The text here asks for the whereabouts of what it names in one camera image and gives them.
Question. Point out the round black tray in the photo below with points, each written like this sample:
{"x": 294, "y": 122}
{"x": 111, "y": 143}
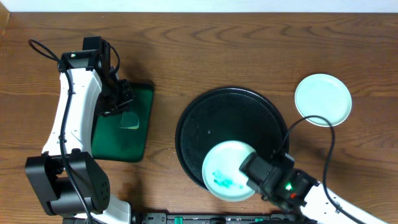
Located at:
{"x": 226, "y": 114}

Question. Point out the pale green plate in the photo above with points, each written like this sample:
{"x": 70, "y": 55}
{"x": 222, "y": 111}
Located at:
{"x": 221, "y": 174}
{"x": 323, "y": 99}

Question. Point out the pale green plate front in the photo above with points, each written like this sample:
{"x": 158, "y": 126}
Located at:
{"x": 221, "y": 174}

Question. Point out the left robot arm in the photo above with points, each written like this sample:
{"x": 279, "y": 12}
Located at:
{"x": 66, "y": 179}

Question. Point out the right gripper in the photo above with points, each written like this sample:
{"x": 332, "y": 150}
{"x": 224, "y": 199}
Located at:
{"x": 255, "y": 186}

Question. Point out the black rectangular tray green water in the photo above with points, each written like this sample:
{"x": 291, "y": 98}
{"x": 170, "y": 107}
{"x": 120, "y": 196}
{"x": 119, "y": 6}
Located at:
{"x": 112, "y": 143}

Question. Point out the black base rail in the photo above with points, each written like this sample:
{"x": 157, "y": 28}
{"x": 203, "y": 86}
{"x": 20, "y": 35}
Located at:
{"x": 163, "y": 218}

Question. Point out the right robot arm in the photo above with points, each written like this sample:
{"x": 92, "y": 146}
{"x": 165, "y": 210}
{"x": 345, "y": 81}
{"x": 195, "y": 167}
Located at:
{"x": 324, "y": 206}

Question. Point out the green yellow sponge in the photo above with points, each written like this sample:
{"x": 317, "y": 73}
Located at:
{"x": 129, "y": 120}

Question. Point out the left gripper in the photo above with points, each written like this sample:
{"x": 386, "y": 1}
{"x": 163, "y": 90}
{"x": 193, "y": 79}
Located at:
{"x": 116, "y": 104}

